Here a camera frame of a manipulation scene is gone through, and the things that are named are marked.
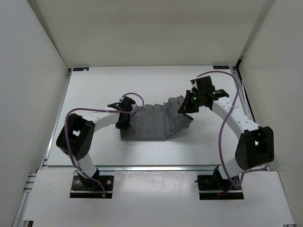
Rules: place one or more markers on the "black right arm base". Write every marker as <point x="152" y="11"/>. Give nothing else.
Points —
<point x="214" y="187"/>

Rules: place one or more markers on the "aluminium frame rail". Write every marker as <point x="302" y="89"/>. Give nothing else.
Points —
<point x="248" y="113"/>
<point x="50" y="142"/>

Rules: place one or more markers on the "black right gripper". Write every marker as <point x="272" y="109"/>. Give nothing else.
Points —
<point x="186" y="107"/>

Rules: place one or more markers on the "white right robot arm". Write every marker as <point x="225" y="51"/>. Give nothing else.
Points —
<point x="224" y="107"/>

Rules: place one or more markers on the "blue left corner label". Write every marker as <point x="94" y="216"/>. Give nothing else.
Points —
<point x="81" y="69"/>

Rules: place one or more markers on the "blue corner label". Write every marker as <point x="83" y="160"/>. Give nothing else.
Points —
<point x="220" y="67"/>
<point x="81" y="69"/>

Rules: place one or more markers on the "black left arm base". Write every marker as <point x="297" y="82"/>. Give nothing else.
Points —
<point x="82" y="187"/>

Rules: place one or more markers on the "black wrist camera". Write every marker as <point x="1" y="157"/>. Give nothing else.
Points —
<point x="126" y="104"/>
<point x="204" y="86"/>

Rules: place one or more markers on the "aluminium left frame rail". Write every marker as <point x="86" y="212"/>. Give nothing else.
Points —
<point x="50" y="142"/>

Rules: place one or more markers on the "aluminium right frame rail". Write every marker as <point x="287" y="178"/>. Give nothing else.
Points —
<point x="248" y="113"/>

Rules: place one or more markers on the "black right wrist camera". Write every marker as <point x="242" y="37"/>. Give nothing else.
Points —
<point x="204" y="86"/>

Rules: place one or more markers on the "blue right corner label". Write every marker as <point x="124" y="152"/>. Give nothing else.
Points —
<point x="220" y="67"/>

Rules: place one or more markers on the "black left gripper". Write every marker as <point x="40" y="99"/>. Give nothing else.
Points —
<point x="125" y="126"/>

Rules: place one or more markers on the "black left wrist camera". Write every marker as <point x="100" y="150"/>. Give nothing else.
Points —
<point x="126" y="104"/>

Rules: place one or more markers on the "grey pleated skirt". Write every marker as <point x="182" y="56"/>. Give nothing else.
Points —
<point x="157" y="122"/>

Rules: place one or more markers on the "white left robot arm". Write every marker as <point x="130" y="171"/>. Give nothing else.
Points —
<point x="76" y="136"/>

